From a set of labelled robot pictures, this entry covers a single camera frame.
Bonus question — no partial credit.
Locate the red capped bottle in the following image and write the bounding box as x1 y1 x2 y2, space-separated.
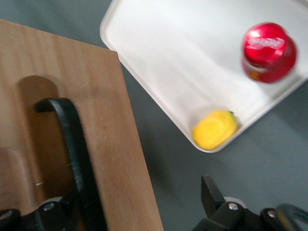
241 22 298 84

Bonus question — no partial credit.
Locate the beige plastic tray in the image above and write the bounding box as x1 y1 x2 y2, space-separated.
99 0 308 154

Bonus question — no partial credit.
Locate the yellow lemon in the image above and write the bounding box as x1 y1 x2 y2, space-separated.
192 109 238 151

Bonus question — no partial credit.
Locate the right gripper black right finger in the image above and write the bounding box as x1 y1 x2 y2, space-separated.
192 175 252 231

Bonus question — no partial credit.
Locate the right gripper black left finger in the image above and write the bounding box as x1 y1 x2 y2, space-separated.
0 187 84 231

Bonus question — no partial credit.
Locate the black metal drawer handle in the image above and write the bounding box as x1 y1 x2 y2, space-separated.
33 98 108 231

